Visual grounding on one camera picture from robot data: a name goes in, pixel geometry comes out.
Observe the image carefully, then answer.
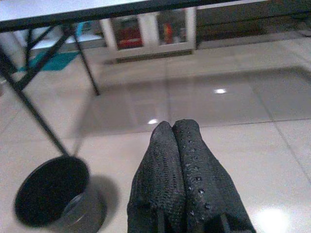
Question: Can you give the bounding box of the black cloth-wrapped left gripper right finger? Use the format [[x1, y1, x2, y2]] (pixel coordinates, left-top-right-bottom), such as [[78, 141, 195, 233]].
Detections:
[[172, 118, 256, 233]]

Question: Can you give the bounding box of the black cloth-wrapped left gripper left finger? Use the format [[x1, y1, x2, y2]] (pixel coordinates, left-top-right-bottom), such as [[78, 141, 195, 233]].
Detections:
[[126, 120, 188, 233]]

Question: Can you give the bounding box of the black round rubbish bin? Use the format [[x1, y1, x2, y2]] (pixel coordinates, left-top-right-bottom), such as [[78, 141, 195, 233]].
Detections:
[[14, 155, 107, 233]]

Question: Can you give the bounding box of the white glass door cabinet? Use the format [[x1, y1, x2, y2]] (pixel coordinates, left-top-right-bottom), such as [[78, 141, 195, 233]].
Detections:
[[101, 7, 197, 53]]

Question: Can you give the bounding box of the teal cloth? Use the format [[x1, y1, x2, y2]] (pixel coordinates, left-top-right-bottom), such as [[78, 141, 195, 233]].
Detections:
[[18, 50, 81, 72]]

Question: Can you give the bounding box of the dark low TV bench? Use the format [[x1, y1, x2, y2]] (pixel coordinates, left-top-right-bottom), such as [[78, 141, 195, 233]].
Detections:
[[195, 4, 311, 49]]

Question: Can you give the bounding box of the white table with black legs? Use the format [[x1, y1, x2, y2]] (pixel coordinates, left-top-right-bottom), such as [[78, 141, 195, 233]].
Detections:
[[0, 0, 273, 156]]

